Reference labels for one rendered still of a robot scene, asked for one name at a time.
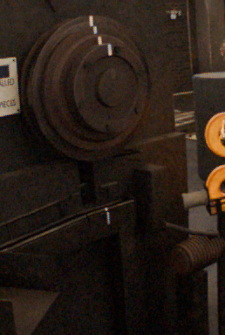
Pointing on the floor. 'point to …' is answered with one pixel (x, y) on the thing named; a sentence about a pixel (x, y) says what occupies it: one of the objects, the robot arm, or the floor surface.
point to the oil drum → (221, 92)
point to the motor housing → (194, 281)
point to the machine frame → (24, 175)
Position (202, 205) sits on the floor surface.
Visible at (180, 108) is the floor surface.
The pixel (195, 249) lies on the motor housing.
